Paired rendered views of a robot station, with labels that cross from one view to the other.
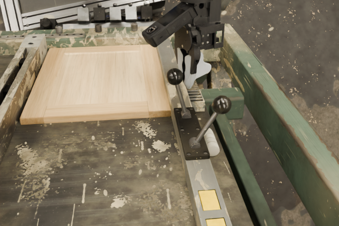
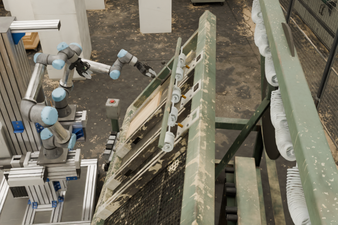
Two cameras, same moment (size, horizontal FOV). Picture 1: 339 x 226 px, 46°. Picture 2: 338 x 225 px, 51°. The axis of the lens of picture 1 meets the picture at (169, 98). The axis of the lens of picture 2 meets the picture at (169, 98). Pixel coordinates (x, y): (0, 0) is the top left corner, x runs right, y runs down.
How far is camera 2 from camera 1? 2.49 m
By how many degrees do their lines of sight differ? 46
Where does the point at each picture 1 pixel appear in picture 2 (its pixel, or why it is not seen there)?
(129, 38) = (125, 128)
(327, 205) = (188, 47)
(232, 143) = not seen: hidden behind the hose
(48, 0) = (77, 208)
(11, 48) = (118, 162)
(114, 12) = (110, 141)
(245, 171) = not seen: hidden behind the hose
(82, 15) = (107, 151)
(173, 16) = (140, 66)
